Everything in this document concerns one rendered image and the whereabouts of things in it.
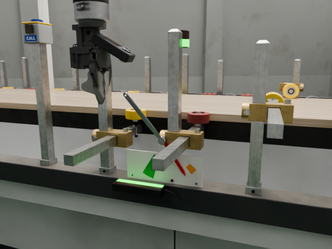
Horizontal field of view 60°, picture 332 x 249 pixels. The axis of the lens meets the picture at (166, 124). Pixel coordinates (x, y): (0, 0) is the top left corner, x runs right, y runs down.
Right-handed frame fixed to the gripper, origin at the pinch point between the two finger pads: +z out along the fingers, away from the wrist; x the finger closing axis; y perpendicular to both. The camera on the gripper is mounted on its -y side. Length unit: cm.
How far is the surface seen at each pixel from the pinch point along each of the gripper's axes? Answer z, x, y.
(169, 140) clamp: 13.9, -14.0, -14.6
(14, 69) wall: -4, -263, 297
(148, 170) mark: 24.7, -14.1, -7.6
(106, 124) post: 10.3, -15.3, 7.9
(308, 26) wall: -79, -549, -119
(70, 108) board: 10, -37, 39
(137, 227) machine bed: 61, -37, 7
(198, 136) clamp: 11.7, -13.8, -23.8
